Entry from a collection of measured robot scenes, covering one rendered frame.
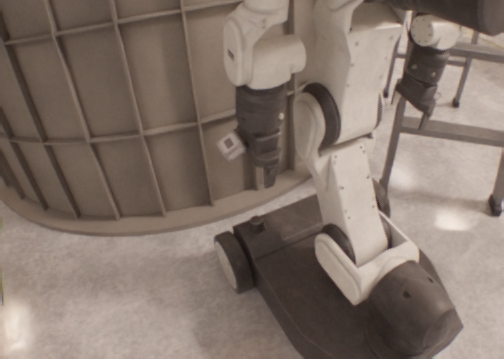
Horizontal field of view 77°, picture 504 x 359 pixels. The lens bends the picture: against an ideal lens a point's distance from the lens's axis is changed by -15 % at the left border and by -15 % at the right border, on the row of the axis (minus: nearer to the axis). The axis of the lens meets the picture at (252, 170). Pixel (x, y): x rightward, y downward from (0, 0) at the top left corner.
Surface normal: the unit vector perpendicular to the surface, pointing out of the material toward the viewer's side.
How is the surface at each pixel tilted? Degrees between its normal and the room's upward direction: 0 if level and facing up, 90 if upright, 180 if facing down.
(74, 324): 0
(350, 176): 60
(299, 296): 0
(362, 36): 100
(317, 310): 0
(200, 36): 90
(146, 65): 90
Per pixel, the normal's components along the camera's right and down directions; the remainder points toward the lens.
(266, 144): 0.43, 0.69
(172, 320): -0.06, -0.78
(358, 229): 0.27, -0.16
